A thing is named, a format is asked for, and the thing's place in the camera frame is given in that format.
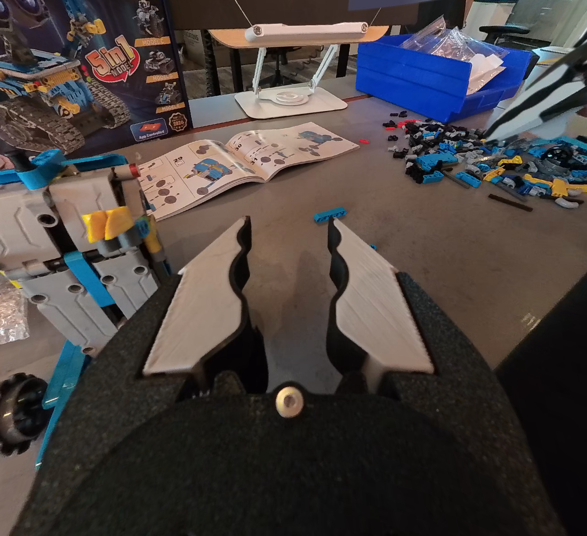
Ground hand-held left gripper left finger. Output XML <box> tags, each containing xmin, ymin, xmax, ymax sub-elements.
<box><xmin>143</xmin><ymin>215</ymin><xmax>269</xmax><ymax>392</ymax></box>

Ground open instruction booklet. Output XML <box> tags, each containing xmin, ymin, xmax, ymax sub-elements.
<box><xmin>138</xmin><ymin>122</ymin><xmax>360</xmax><ymax>220</ymax></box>

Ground grey desk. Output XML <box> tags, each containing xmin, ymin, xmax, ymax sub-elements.
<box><xmin>0</xmin><ymin>87</ymin><xmax>587</xmax><ymax>500</ymax></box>

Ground clear plastic bags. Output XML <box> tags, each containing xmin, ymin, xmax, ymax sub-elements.
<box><xmin>399</xmin><ymin>16</ymin><xmax>510</xmax><ymax>97</ymax></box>

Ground blue plastic bin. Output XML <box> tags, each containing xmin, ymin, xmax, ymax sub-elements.
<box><xmin>355</xmin><ymin>34</ymin><xmax>539</xmax><ymax>123</ymax></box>

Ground white book stand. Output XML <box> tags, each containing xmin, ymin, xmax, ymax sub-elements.
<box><xmin>205</xmin><ymin>0</ymin><xmax>381</xmax><ymax>119</ymax></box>

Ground pile of building pieces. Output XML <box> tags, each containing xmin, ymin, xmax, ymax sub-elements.
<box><xmin>383</xmin><ymin>110</ymin><xmax>587</xmax><ymax>211</ymax></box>

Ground black office chair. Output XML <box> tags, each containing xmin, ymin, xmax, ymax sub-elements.
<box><xmin>479</xmin><ymin>25</ymin><xmax>533</xmax><ymax>45</ymax></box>

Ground dark blue robot kit box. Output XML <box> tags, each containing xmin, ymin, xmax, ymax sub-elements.
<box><xmin>0</xmin><ymin>0</ymin><xmax>193</xmax><ymax>156</ymax></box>

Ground black axle rod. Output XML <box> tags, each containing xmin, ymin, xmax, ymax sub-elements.
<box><xmin>488</xmin><ymin>193</ymin><xmax>533</xmax><ymax>212</ymax></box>

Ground crinkled clear plastic bag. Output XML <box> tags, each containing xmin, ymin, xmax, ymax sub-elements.
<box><xmin>0</xmin><ymin>279</ymin><xmax>28</xmax><ymax>344</ymax></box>

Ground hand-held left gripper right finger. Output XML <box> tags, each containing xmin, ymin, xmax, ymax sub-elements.
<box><xmin>326</xmin><ymin>216</ymin><xmax>435</xmax><ymax>394</ymax></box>

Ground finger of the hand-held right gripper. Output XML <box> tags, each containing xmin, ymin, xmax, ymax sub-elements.
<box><xmin>486</xmin><ymin>86</ymin><xmax>575</xmax><ymax>143</ymax></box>
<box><xmin>484</xmin><ymin>45</ymin><xmax>587</xmax><ymax>136</ymax></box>

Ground grey and blue toy robot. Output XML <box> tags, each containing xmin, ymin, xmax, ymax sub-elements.
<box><xmin>0</xmin><ymin>149</ymin><xmax>172</xmax><ymax>468</ymax></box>

